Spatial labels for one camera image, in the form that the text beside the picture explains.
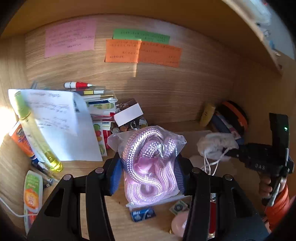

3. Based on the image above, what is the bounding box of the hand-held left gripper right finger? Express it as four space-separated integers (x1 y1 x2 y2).
175 153 271 241

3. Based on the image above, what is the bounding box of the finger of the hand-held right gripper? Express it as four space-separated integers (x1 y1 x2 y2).
228 148 241 160

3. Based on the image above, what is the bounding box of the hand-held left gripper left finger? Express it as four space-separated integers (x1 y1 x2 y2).
27 155 125 241

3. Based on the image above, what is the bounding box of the white face mask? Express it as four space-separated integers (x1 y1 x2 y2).
196 133 239 179

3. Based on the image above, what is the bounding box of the pink rope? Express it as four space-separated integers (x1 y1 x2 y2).
107 126 187 208

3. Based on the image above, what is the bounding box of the person's right forearm orange sleeve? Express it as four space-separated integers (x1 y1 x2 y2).
261 183 291 232

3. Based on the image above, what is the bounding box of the wooden desktop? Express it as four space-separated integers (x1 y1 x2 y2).
0 102 285 241

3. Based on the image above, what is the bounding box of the person's right hand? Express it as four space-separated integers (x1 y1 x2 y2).
258 177 272 200

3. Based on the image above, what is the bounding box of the dark blue pouch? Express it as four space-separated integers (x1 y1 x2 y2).
211 113 245 144

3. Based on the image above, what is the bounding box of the small green white packet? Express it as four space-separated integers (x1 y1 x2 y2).
169 200 188 215

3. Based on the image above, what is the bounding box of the black and orange round case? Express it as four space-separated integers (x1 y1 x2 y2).
218 100 249 138

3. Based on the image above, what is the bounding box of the fruit print sticker sheet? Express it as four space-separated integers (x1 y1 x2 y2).
92 122 112 157

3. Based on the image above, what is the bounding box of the blue packet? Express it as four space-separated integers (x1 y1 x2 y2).
130 207 156 223

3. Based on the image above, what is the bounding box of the yellow bottle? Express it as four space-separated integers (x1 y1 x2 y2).
200 103 216 127

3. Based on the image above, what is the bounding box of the pink round object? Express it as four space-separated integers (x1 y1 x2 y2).
171 212 189 238

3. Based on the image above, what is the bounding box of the red object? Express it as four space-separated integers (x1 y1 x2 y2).
209 201 217 234

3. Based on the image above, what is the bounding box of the white paper sheet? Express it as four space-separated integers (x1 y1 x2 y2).
8 89 103 162

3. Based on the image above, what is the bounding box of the open box of trinkets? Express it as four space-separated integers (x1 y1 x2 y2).
110 99 148 134

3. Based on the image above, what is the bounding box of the stack of books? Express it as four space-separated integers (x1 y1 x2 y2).
31 80 119 123

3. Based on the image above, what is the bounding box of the dark pen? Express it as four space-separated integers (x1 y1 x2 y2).
31 160 59 186

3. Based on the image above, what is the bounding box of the green orange white packet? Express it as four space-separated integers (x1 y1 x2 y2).
24 170 43 235

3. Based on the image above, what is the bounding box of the yellow-green spray bottle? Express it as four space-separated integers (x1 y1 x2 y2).
14 91 64 173

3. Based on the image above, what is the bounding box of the red and white pen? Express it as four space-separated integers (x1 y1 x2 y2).
64 82 96 89

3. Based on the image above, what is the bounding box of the orange tube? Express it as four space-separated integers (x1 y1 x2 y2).
9 120 38 161

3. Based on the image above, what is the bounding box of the orange sticky note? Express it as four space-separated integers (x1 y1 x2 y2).
105 39 142 63
138 42 182 68

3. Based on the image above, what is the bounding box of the wooden shelf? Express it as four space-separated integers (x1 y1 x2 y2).
221 0 285 75

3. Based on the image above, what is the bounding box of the green sticky note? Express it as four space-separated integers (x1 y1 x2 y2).
113 28 171 45

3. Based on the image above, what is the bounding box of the pink sticky note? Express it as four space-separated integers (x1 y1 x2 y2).
44 19 97 58

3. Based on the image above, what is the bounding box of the white cable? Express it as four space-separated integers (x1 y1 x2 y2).
0 197 38 218

